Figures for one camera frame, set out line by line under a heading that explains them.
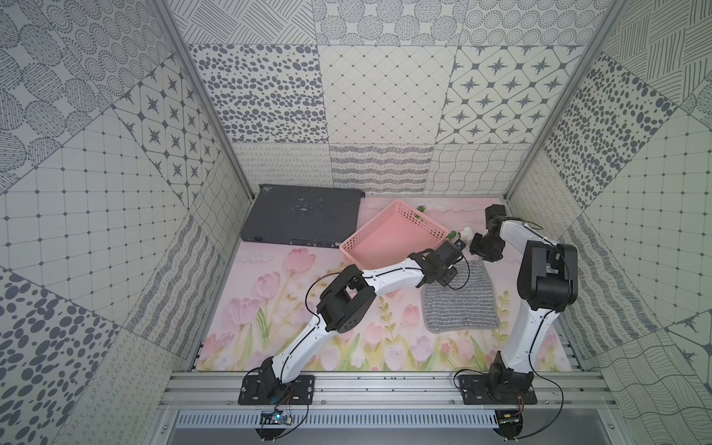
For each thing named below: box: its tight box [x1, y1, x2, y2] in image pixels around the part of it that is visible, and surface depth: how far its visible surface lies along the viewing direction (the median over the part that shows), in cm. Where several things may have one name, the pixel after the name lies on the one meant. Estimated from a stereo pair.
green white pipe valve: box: [446, 226, 474, 243], surface depth 109 cm
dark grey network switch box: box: [240, 183, 367, 249], surface depth 113 cm
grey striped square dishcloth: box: [421, 259, 500, 333], surface depth 91 cm
